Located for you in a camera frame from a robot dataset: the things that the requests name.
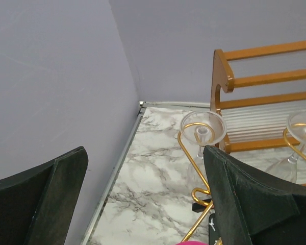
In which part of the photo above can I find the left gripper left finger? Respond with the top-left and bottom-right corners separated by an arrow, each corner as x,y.
0,146 -> 88,245

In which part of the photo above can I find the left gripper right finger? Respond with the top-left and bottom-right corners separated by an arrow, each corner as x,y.
203,145 -> 306,244

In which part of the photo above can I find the pink plastic wine glass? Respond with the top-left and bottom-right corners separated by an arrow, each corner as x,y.
176,240 -> 208,245

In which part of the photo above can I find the clear tall wine glass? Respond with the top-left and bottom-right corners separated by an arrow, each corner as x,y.
177,111 -> 227,189

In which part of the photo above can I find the clear short wine glass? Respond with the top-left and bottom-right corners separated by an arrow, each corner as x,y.
265,110 -> 306,183

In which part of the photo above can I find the gold wine glass rack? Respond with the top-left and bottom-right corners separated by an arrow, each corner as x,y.
177,122 -> 306,245

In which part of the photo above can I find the orange wooden shelf rack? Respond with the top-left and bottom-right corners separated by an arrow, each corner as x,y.
210,38 -> 306,189

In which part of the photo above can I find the aluminium frame rail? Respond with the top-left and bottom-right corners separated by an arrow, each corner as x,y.
82,102 -> 209,244

